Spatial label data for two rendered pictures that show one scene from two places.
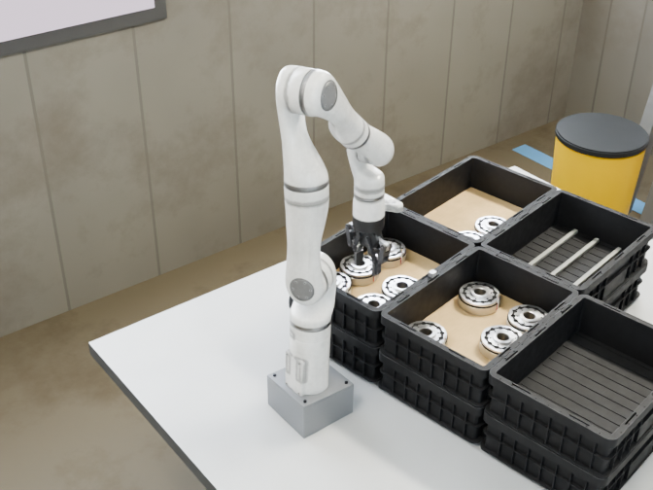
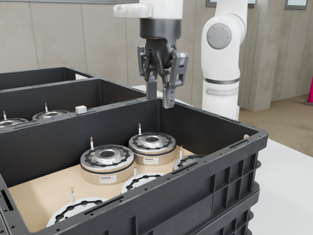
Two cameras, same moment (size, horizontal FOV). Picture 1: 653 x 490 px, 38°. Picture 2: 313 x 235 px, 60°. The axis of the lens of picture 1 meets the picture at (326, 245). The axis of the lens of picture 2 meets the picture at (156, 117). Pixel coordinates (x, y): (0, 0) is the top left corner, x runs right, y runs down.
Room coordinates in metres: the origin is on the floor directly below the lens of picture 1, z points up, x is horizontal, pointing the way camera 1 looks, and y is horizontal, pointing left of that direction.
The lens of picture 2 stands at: (2.37, -0.03, 1.11)
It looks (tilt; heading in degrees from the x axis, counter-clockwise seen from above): 20 degrees down; 188
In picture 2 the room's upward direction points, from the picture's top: straight up
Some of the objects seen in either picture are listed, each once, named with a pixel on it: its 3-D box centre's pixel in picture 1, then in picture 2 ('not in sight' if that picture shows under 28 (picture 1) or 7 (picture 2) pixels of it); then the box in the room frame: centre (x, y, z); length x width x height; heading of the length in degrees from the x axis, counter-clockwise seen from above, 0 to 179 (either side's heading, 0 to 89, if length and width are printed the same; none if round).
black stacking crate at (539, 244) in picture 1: (566, 256); not in sight; (2.06, -0.63, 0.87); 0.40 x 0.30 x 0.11; 138
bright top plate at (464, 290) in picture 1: (479, 294); not in sight; (1.90, -0.38, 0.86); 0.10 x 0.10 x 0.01
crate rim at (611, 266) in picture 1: (568, 239); not in sight; (2.06, -0.63, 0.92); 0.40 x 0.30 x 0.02; 138
